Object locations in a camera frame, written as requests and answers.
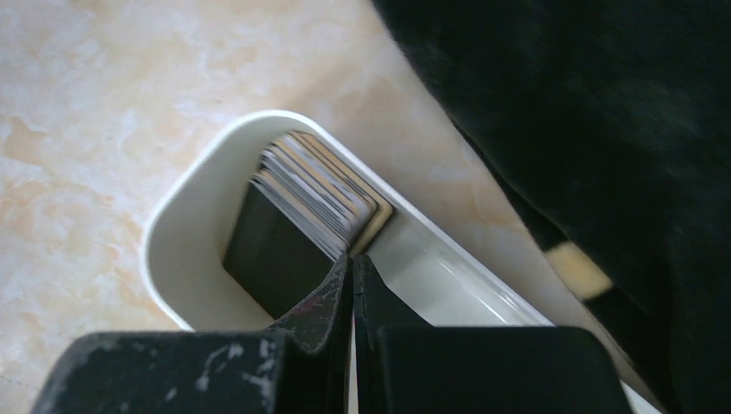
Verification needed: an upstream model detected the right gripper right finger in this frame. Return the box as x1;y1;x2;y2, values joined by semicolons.
353;255;631;413

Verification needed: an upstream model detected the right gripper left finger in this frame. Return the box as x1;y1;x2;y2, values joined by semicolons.
32;257;353;413

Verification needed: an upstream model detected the stack of cards in bin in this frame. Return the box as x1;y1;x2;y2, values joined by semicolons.
223;130;394;319

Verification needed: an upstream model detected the white oblong plastic bin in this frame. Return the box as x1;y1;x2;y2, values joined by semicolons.
140;110;666;414

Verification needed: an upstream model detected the black floral pillow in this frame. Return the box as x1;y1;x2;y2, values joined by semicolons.
374;1;730;413

